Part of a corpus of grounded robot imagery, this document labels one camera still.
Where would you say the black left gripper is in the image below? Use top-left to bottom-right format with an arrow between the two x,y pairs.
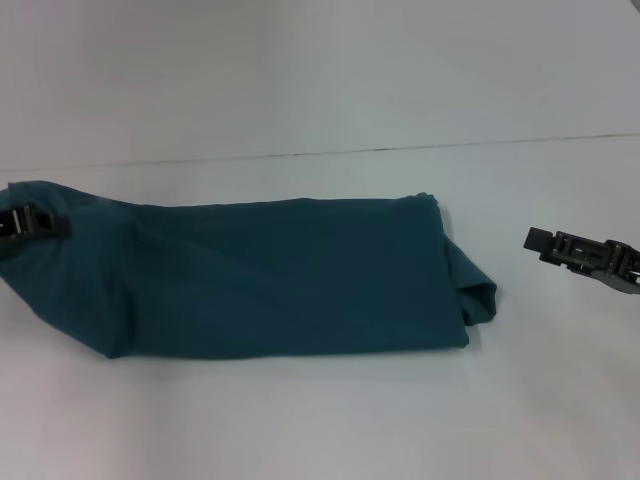
0,205 -> 72,250

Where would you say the teal t-shirt with pink print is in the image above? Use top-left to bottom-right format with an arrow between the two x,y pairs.
0,179 -> 500,361

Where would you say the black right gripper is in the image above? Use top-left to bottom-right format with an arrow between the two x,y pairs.
522,226 -> 640,298

